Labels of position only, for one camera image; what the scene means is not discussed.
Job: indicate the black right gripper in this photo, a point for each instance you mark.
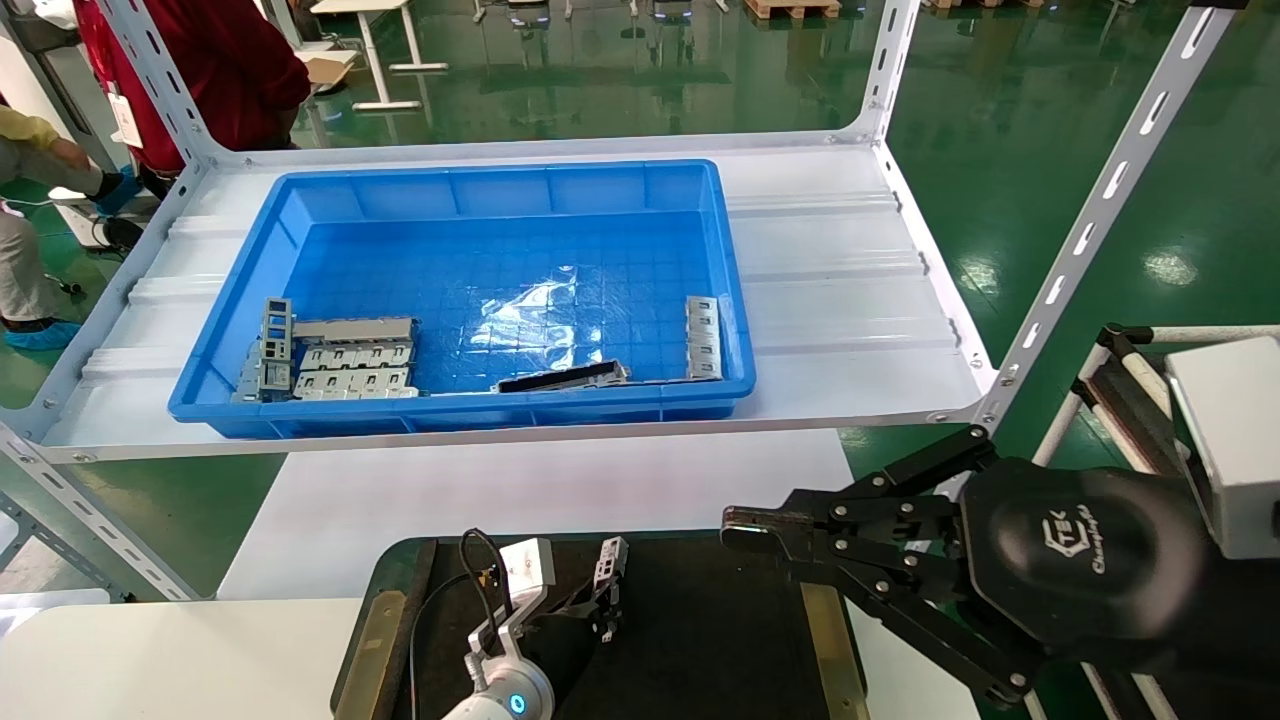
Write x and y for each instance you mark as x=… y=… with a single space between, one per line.
x=1090 y=560

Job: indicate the gray metal shelf rack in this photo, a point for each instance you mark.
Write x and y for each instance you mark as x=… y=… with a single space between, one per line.
x=830 y=300

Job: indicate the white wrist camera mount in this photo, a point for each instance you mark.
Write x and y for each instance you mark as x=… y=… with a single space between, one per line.
x=525 y=570

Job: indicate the open cardboard box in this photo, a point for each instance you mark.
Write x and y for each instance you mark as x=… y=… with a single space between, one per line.
x=330 y=68

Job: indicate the long gray metal part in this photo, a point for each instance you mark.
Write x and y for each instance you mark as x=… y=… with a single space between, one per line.
x=350 y=329

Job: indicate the white tubular stand black pads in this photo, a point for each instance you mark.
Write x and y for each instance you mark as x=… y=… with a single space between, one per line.
x=1125 y=395

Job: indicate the person in red shirt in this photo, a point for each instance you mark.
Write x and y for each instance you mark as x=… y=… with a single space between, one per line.
x=220 y=70

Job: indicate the large blue plastic bin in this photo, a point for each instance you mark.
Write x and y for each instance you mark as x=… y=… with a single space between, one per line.
x=480 y=270

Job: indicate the white flat table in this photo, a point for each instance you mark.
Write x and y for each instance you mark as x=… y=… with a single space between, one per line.
x=500 y=490

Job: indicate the metal part with square windows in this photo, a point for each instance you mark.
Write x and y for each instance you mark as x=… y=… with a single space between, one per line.
x=610 y=565

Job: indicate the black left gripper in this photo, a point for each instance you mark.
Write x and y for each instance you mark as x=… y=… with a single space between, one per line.
x=555 y=622

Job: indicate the wooden pallet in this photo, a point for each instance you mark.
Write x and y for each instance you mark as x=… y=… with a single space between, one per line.
x=790 y=8

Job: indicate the gray windowed metal part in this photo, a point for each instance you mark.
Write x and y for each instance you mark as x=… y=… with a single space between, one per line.
x=277 y=338

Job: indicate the black mat on base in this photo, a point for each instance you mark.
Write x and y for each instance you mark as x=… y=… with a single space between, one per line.
x=700 y=640

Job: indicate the white table with rounded corners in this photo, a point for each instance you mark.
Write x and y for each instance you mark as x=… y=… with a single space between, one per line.
x=150 y=660

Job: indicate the white id badge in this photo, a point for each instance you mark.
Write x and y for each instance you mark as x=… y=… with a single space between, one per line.
x=126 y=120

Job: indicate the white desk with legs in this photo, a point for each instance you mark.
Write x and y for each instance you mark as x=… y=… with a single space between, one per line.
x=372 y=50

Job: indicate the person yellow sleeve beige trousers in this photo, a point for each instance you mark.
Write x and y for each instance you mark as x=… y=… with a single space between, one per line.
x=20 y=270

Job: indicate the small gray metal part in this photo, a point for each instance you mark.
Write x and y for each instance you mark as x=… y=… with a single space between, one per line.
x=250 y=380

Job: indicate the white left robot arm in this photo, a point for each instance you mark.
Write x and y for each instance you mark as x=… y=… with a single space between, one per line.
x=480 y=705

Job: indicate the dark metal bracket part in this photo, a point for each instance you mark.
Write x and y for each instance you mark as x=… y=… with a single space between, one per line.
x=560 y=380

